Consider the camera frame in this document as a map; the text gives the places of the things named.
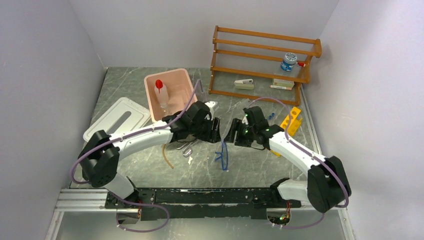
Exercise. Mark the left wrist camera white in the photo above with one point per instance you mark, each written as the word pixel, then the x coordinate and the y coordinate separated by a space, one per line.
pixel 213 107

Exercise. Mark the amber rubber tubing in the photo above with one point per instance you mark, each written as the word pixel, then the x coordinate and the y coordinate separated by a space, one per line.
pixel 165 157

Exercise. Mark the red cap wash bottle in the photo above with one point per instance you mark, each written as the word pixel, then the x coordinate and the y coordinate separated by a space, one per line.
pixel 161 93

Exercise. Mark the yellow test tube rack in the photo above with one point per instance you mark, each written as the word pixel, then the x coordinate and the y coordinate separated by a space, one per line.
pixel 292 121

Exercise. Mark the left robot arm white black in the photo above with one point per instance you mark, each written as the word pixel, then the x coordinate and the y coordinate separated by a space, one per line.
pixel 102 153

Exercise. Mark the white stapler on shelf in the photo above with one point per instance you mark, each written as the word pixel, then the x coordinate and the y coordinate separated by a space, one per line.
pixel 244 84

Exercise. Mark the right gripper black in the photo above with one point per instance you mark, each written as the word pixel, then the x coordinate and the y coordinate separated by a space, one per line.
pixel 236 125

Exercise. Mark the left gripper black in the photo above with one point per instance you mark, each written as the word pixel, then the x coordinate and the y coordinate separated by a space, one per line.
pixel 212 135

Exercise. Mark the blue safety glasses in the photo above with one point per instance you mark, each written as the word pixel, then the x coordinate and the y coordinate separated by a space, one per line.
pixel 222 155

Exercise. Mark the blue white jar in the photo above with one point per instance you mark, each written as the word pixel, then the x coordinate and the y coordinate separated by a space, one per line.
pixel 288 61

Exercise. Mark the pink plastic bin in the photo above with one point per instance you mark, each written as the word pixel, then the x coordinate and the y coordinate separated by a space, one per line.
pixel 178 86

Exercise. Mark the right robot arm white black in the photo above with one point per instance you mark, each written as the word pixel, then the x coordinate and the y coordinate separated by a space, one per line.
pixel 326 185

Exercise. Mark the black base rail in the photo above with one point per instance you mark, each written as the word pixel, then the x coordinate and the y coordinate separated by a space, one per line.
pixel 228 202

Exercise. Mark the wooden shelf rack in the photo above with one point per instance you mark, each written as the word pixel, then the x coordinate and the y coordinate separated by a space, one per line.
pixel 259 54

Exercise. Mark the aluminium frame rail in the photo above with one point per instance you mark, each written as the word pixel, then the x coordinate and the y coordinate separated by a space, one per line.
pixel 75 211

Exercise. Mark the white bin lid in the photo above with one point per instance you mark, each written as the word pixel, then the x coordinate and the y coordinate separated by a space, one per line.
pixel 123 116

